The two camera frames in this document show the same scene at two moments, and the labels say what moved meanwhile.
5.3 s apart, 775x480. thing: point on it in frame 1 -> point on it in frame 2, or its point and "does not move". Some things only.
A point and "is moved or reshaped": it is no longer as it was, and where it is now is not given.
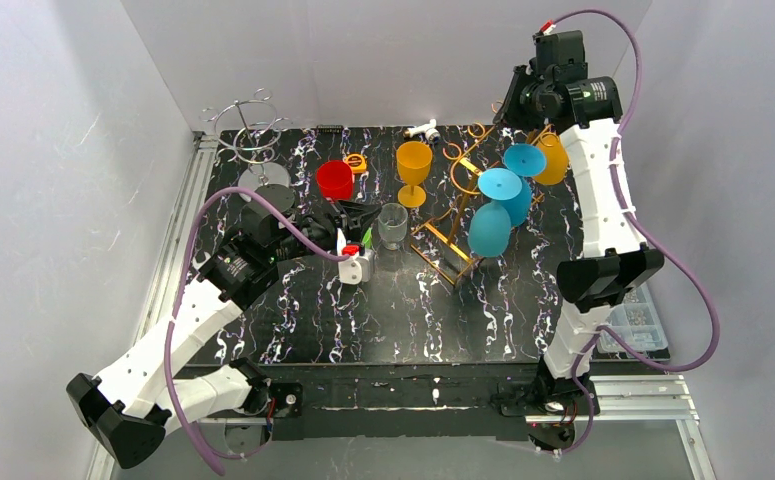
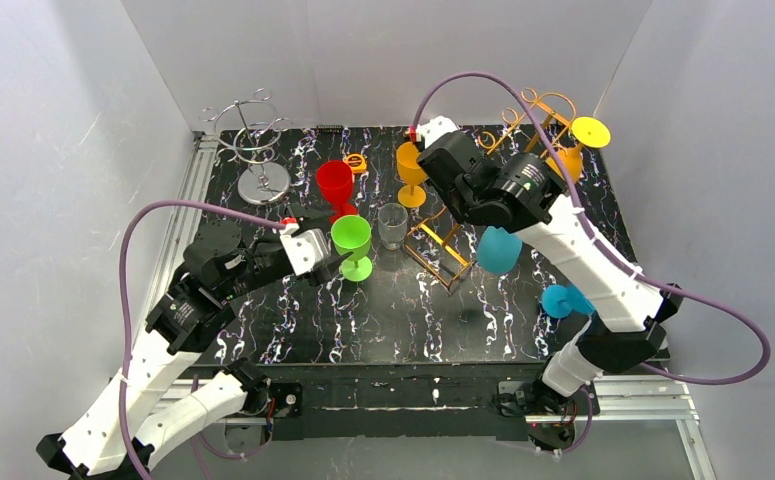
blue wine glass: x=527 y=161 is moved or reshaped
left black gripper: x=339 y=221 -> x=324 y=266
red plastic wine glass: x=336 y=180 does not move
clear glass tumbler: x=392 y=225 does not move
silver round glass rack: x=248 y=132 does not move
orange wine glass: x=413 y=161 does not move
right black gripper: x=512 y=105 -> x=440 y=168
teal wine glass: x=490 y=224 is moved or reshaped
